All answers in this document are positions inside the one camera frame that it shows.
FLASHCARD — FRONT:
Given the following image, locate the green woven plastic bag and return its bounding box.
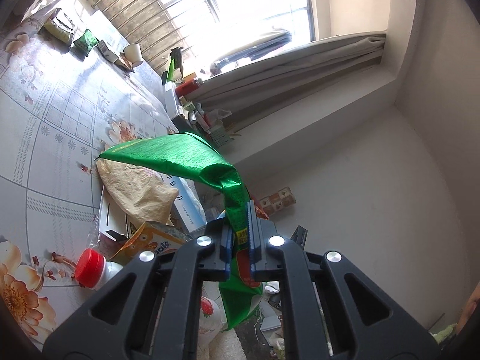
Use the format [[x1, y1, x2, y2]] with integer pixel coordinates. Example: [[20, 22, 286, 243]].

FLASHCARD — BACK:
[[99, 133, 263, 329]]

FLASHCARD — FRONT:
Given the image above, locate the orange snack box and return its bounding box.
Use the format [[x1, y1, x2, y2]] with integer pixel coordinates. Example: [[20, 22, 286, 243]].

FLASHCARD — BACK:
[[110, 222, 192, 266]]

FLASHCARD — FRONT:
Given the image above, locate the white bottle red cap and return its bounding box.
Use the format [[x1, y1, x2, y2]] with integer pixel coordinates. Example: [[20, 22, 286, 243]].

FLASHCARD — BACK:
[[74, 249, 123, 289]]

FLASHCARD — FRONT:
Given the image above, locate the blue white box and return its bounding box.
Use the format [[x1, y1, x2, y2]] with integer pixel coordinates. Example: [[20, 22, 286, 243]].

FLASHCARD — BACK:
[[160, 173, 207, 234]]

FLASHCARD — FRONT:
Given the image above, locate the crumpled tan paper bag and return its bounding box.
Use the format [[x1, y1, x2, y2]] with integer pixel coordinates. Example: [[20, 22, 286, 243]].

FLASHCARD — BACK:
[[96, 158, 179, 227]]

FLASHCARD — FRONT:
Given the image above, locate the patterned rolled mat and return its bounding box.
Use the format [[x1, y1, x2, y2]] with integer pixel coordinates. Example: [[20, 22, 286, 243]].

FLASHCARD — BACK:
[[259, 187, 296, 216]]

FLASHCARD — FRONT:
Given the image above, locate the dark grey cabinet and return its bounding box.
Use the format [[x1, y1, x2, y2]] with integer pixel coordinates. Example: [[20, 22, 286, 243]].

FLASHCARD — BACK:
[[172, 115, 209, 140]]

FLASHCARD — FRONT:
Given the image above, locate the green plastic basket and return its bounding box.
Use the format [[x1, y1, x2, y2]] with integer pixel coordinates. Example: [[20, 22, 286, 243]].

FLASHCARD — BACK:
[[208, 125, 233, 148]]

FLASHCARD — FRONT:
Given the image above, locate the red canister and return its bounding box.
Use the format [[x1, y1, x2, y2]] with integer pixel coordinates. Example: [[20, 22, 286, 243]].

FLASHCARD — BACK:
[[175, 77, 203, 97]]

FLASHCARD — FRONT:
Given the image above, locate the grey curtain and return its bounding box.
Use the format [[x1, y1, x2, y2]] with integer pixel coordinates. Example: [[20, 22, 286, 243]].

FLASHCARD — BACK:
[[187, 32, 386, 129]]

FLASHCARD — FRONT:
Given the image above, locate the white paper cup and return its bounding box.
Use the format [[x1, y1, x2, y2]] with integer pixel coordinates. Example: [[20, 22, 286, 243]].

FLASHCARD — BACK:
[[123, 43, 143, 68]]

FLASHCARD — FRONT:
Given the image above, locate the green snack packet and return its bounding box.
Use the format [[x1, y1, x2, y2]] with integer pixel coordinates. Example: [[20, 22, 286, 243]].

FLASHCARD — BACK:
[[73, 28, 98, 56]]

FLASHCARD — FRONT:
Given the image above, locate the yellow-green snack packet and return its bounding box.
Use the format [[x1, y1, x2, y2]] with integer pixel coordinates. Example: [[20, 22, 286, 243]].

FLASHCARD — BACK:
[[43, 8, 77, 47]]

